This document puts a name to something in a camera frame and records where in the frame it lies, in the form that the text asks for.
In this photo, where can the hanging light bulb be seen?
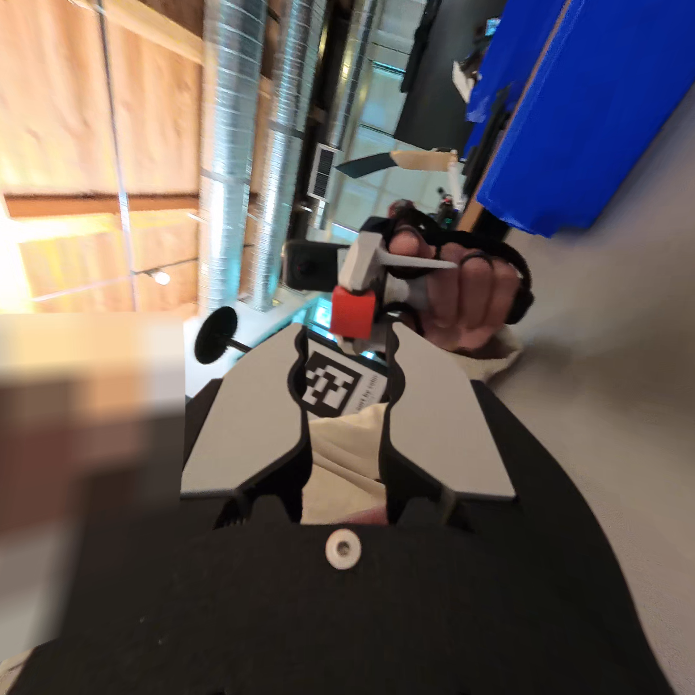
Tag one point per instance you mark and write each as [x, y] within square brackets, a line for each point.
[160, 277]

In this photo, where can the red wooden cube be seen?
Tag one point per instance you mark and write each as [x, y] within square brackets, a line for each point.
[353, 312]

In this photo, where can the white air vent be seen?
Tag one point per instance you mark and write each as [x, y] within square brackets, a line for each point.
[321, 171]

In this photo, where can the large silver air duct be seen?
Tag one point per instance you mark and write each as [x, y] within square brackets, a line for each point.
[231, 163]

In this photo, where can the person's left hand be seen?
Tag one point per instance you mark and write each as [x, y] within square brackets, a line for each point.
[472, 304]

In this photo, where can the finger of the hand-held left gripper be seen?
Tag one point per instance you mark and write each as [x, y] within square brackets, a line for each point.
[361, 260]
[407, 293]

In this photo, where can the black wall screen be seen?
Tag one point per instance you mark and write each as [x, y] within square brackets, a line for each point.
[434, 81]

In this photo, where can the blue plastic bin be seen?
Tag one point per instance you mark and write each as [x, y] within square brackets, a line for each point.
[597, 119]
[494, 70]

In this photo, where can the brown wooden desk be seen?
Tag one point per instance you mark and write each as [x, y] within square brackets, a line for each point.
[521, 97]

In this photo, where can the person's left forearm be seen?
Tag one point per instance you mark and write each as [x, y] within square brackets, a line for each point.
[494, 355]

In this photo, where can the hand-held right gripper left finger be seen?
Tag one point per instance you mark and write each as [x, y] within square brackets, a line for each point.
[244, 429]

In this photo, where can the framed marker poster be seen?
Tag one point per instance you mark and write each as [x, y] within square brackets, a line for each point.
[336, 380]

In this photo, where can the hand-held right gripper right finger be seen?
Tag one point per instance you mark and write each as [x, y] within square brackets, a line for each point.
[445, 429]

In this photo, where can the black round disc stand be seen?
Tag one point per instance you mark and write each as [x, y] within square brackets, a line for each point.
[214, 334]

